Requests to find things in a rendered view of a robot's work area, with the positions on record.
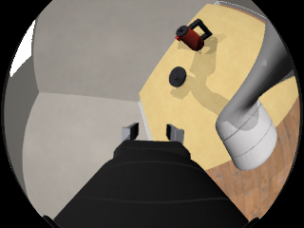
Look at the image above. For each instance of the black round disc with center stud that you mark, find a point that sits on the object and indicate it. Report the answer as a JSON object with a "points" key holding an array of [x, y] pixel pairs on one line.
{"points": [[179, 76]]}

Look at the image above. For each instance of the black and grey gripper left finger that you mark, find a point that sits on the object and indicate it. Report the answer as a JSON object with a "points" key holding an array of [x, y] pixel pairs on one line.
{"points": [[131, 132]]}

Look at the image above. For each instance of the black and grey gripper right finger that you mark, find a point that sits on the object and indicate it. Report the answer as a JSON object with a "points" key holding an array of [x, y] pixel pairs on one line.
{"points": [[174, 134]]}

